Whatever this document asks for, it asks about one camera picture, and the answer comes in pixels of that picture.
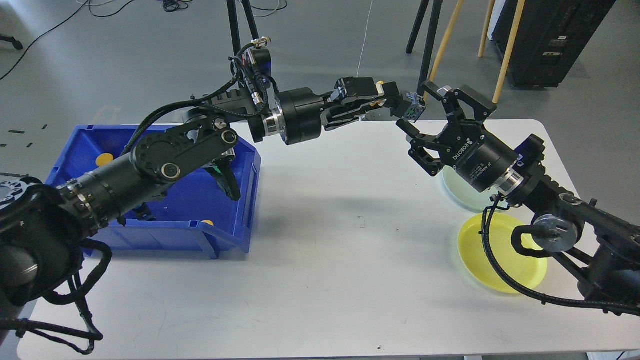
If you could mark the light green plate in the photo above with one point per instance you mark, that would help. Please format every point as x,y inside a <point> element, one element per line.
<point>464,194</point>

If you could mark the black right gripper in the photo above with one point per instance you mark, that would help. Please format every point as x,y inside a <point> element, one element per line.
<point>465,144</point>

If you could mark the black computer tower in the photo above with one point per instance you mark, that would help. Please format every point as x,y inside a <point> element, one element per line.
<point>551,36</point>

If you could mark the yellow wooden pole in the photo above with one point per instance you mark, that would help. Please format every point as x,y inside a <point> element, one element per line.
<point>428,72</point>
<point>508,50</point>

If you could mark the blue plastic bin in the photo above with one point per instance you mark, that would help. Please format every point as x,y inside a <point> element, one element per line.
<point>197,197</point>

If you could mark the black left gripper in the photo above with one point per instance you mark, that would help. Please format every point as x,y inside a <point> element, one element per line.
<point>351,99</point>

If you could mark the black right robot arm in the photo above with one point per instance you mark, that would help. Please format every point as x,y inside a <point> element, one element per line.
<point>599,249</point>

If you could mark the yellow button at bin back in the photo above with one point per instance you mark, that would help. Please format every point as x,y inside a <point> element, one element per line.
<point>103,159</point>

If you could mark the yellow plate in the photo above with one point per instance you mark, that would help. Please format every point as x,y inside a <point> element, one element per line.
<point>527,271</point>

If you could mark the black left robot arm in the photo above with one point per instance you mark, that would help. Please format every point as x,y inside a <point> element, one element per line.
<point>49,259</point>

